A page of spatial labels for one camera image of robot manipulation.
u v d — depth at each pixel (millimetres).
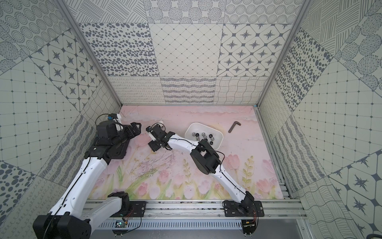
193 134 1020
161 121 1074
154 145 873
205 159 598
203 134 1031
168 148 741
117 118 664
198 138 1003
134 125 708
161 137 774
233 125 1074
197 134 1028
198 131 1041
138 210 739
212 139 1009
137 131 704
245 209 636
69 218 376
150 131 774
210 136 1014
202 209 757
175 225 701
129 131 687
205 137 1011
